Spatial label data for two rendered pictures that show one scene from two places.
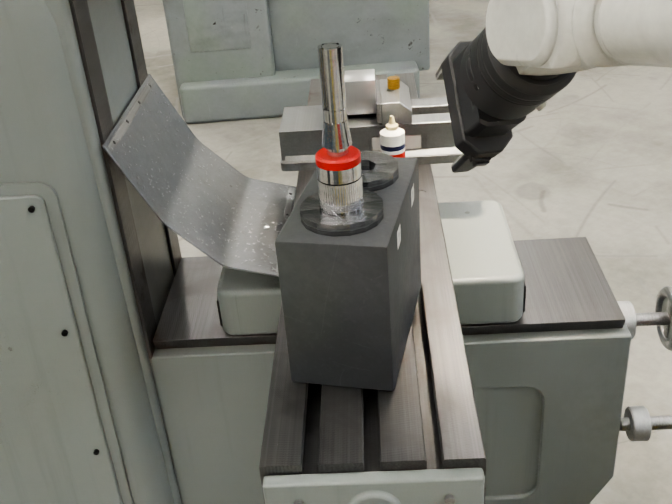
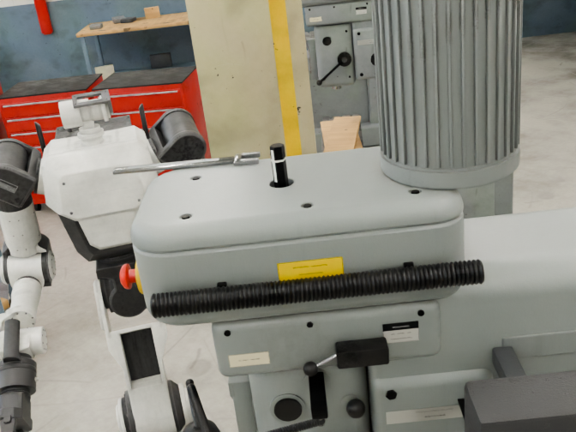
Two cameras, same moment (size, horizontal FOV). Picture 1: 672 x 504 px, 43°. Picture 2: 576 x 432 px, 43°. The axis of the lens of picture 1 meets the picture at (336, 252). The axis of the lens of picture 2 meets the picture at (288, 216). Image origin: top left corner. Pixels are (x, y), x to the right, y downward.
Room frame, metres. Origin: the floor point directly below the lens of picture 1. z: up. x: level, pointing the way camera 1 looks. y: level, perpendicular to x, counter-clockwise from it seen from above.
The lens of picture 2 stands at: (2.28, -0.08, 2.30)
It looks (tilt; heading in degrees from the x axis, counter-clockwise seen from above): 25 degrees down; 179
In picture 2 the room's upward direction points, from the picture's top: 7 degrees counter-clockwise
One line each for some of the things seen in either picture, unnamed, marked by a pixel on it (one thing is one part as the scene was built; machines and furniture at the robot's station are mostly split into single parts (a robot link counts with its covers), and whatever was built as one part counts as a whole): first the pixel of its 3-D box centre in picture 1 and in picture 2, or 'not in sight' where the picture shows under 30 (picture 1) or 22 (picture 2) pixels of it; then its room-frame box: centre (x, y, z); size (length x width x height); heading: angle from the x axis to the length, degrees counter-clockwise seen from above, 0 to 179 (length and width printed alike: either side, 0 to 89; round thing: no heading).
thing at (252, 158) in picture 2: not in sight; (186, 164); (1.15, -0.21, 1.89); 0.24 x 0.04 x 0.01; 84
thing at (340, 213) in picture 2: not in sight; (297, 229); (1.27, -0.04, 1.81); 0.47 x 0.26 x 0.16; 87
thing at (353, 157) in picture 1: (338, 157); not in sight; (0.81, -0.01, 1.20); 0.05 x 0.05 x 0.01
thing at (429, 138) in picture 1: (379, 120); not in sight; (1.41, -0.09, 1.00); 0.35 x 0.15 x 0.11; 86
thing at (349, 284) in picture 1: (356, 261); not in sight; (0.86, -0.02, 1.04); 0.22 x 0.12 x 0.20; 165
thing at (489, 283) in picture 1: (368, 256); not in sight; (1.27, -0.06, 0.80); 0.50 x 0.35 x 0.12; 87
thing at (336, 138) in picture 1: (333, 101); not in sight; (0.81, -0.01, 1.26); 0.03 x 0.03 x 0.11
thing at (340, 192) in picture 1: (340, 183); not in sight; (0.81, -0.01, 1.17); 0.05 x 0.05 x 0.05
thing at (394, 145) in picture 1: (392, 147); not in sight; (1.29, -0.11, 1.00); 0.04 x 0.04 x 0.11
